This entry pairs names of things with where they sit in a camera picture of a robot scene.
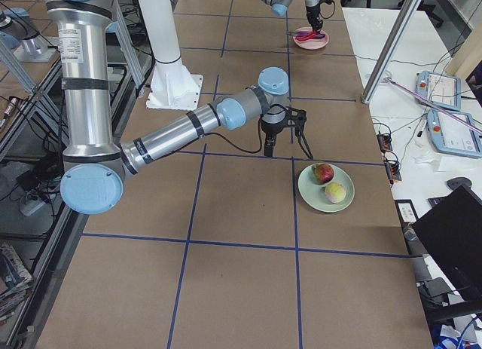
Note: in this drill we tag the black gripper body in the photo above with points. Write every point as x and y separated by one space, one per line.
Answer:
312 13
272 130

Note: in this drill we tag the red chili pepper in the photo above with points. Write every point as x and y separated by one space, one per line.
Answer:
305 36

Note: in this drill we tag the purple eggplant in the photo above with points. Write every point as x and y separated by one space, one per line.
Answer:
293 34

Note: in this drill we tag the red apple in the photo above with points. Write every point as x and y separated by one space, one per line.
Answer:
323 173

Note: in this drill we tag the yellow-green peach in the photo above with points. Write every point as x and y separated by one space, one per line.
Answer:
335 192

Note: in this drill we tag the pink plate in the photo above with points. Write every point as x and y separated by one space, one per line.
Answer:
312 44

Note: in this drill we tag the light green plate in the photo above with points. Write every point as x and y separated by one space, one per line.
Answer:
313 193

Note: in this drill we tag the orange black electronics module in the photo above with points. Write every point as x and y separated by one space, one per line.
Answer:
385 142

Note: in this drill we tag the upper teach pendant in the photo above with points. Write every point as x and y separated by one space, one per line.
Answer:
442 90

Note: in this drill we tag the teach pendant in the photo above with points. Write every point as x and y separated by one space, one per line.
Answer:
454 137
442 90

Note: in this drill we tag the lower teach pendant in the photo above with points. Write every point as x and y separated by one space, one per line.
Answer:
454 137

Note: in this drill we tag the black monitor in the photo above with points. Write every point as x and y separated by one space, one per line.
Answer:
451 234

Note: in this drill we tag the white power strip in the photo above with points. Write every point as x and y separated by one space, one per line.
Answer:
29 206

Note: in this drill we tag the stack of magazines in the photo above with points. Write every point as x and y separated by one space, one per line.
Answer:
16 281

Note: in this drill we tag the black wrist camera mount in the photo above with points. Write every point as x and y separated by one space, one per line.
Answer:
297 119

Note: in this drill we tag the aluminium frame post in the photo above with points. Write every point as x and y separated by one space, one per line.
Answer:
405 15

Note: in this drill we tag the white camera stand pillar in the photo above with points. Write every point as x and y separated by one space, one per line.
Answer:
172 85

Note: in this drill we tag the aluminium side table frame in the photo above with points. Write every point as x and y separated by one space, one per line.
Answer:
45 241

